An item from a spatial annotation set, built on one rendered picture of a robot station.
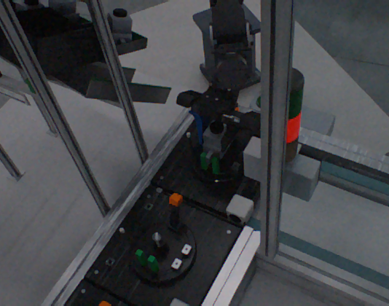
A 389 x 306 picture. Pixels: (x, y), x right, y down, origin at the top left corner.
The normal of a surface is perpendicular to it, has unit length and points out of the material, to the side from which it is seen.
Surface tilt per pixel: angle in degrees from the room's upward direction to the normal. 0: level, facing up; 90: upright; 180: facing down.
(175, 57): 0
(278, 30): 90
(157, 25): 0
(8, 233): 0
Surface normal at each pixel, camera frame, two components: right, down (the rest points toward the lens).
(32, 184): -0.11, -0.60
